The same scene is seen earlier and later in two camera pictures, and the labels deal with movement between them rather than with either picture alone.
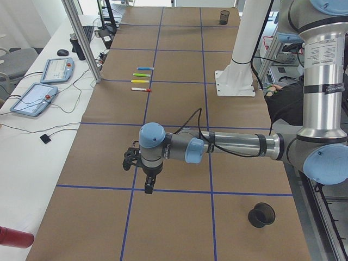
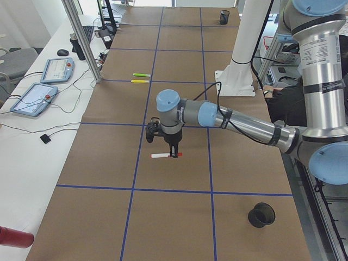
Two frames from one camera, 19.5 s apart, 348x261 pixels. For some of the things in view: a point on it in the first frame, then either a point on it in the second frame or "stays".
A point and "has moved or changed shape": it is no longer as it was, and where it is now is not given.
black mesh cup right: x=224 y=17 stays
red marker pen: x=134 y=88 has moved or changed shape
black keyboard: x=88 y=30 stays
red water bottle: x=16 y=238 stays
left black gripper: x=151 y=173 -> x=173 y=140
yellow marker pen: x=140 y=81 stays
